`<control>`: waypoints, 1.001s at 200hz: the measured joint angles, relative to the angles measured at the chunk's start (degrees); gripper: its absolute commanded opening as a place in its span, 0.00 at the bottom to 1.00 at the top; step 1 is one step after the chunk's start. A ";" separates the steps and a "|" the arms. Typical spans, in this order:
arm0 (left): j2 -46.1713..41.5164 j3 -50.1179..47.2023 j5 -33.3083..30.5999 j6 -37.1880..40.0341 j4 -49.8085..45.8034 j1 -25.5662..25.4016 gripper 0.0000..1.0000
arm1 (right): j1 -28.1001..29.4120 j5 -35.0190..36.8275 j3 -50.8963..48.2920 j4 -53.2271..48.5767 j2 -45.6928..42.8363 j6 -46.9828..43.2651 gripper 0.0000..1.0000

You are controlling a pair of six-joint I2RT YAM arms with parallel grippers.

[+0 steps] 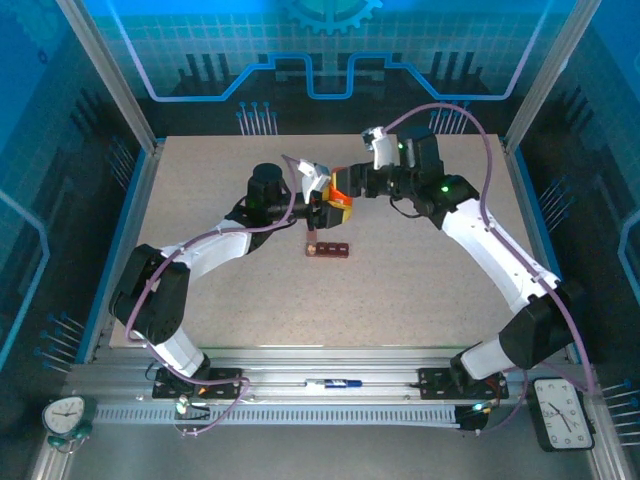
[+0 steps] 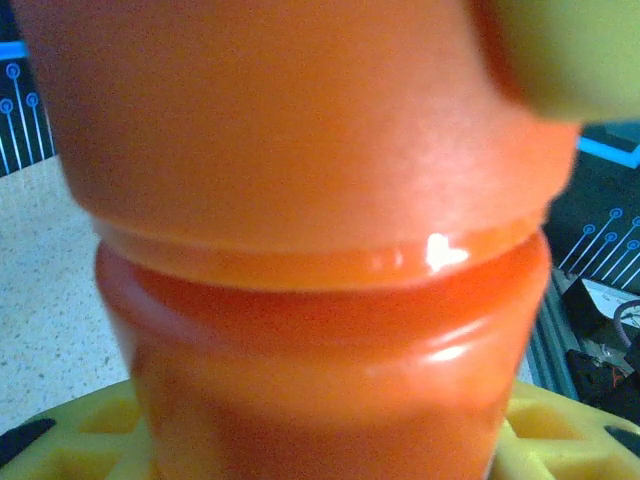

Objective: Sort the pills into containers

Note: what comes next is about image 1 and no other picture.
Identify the translucent orange pill bottle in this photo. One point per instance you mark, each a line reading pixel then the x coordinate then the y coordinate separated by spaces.
pixel 346 202

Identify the brown weekly pill organizer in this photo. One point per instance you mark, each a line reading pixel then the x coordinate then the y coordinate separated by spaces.
pixel 332 250

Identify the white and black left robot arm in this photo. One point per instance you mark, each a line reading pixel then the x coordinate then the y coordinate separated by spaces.
pixel 210 247

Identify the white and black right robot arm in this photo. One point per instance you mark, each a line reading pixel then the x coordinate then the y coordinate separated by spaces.
pixel 490 250

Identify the blue and white marker pen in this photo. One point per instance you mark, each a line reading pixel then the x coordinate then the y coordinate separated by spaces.
pixel 335 384

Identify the small LED connector board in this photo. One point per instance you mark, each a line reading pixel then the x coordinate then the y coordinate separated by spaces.
pixel 472 417
pixel 187 410

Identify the black rectangular clock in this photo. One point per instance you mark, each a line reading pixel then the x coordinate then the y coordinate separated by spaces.
pixel 562 415

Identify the round white green alarm clock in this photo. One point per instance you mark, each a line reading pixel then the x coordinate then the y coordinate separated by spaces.
pixel 62 415

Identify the blue-edged aluminium side rail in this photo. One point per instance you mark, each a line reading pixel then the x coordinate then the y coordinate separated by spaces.
pixel 144 180
pixel 520 180

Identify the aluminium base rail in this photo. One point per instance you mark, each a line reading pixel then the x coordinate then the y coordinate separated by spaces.
pixel 280 365

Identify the aluminium frame post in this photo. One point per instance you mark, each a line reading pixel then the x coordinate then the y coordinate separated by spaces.
pixel 549 75
pixel 112 75

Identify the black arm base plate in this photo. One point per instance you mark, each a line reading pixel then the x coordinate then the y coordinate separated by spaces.
pixel 225 382
pixel 435 385

